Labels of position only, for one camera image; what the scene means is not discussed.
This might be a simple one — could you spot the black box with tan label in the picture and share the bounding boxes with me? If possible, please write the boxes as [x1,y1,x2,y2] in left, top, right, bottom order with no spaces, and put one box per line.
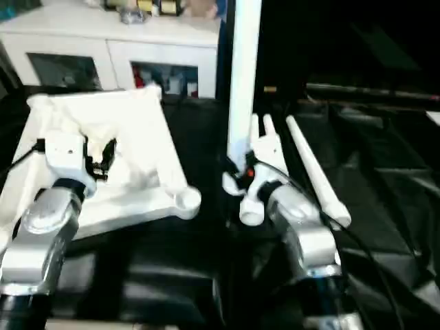
[223,0,310,104]

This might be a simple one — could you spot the white plastic table leg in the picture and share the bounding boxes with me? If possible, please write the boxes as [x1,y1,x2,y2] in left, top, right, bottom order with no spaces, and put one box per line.
[263,113,277,142]
[227,0,263,176]
[285,115,353,229]
[239,113,265,228]

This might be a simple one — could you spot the dark metal rail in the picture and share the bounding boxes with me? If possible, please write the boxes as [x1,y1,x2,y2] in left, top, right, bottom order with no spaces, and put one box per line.
[306,82,440,102]

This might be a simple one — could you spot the black mat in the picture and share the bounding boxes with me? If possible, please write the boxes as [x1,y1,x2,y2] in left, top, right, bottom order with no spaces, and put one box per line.
[0,96,440,330]

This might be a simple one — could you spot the white cabinet with glass doors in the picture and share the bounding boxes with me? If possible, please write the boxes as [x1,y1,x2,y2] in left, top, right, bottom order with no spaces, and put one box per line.
[0,0,222,100]

